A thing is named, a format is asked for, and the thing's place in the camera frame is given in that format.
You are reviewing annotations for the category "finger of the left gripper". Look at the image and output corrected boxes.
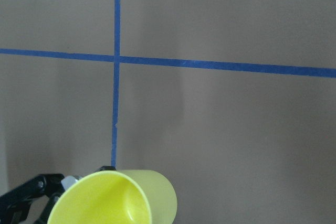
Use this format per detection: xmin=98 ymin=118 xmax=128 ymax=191
xmin=1 ymin=174 xmax=65 ymax=223
xmin=97 ymin=166 xmax=116 ymax=172

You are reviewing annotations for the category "yellow plastic cup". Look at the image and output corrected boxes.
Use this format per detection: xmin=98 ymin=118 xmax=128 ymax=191
xmin=47 ymin=170 xmax=177 ymax=223

